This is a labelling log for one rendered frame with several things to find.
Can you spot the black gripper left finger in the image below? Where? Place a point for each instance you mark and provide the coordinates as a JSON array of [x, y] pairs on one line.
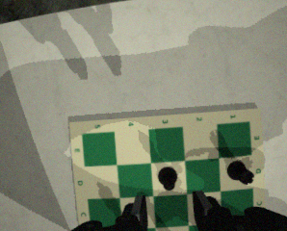
[[137, 221]]

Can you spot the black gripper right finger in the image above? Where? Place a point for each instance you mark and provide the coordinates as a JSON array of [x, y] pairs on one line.
[[220, 219]]

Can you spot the green and cream chessboard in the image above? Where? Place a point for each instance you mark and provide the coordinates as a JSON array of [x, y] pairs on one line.
[[115, 160]]

